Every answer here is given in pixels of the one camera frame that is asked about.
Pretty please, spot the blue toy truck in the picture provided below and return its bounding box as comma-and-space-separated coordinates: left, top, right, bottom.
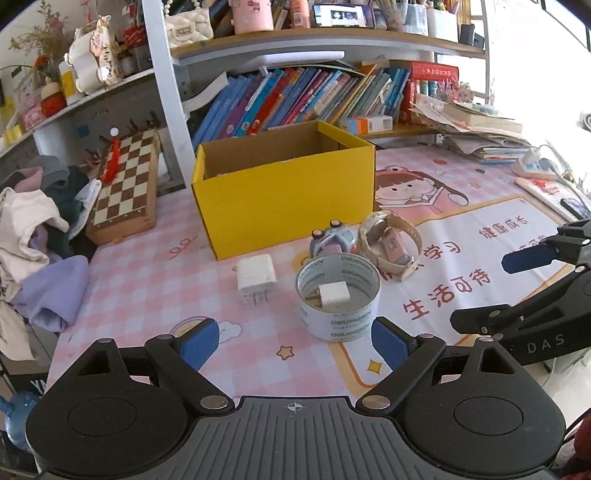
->
308, 219, 356, 258

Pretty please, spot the yellow cardboard box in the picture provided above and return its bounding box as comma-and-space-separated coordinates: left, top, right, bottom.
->
191, 121, 377, 260

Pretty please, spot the cream wrist watch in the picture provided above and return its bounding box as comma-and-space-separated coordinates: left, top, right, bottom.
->
356, 210, 423, 281

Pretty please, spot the stack of papers and books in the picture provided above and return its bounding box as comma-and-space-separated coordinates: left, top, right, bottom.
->
411, 95, 531, 164

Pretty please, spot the row of books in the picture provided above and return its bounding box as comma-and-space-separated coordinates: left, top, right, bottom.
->
191, 65, 410, 146

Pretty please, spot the white power strip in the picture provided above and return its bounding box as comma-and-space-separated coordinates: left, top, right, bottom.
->
513, 152, 558, 181

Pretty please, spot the white shelf unit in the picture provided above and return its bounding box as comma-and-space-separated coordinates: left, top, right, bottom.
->
1, 1, 488, 195

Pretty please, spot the white tape roll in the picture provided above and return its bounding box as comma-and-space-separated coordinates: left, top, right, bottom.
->
295, 253, 381, 343

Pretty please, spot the orange white medicine box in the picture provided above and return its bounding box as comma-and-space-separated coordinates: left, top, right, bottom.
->
339, 115, 394, 135

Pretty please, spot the white quilted handbag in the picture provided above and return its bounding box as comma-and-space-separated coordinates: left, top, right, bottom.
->
163, 0, 213, 50

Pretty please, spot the large white charger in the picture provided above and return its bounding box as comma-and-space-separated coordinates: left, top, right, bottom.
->
236, 254, 279, 306

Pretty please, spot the pink small case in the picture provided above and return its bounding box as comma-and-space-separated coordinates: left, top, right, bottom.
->
381, 227, 413, 265

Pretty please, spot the white lucky cat figure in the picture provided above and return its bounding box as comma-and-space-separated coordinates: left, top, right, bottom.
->
64, 15, 123, 95

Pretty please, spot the pink cup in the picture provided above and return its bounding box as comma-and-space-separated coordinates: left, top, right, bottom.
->
228, 0, 273, 35

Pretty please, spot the pile of clothes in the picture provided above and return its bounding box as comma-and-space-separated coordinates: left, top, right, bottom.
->
1, 155, 102, 361

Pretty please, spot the blue water jug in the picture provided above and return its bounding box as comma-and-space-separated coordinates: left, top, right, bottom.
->
0, 392, 40, 452

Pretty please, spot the pink cartoon table mat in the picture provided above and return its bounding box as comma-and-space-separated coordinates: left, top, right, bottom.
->
49, 147, 569, 397

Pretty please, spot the wooden chess board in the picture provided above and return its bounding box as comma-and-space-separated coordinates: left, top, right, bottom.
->
85, 129, 160, 246

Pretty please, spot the small white charger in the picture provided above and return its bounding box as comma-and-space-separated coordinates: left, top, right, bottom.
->
318, 281, 351, 308

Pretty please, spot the red tassel ornament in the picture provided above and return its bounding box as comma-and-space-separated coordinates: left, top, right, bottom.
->
101, 127, 120, 186

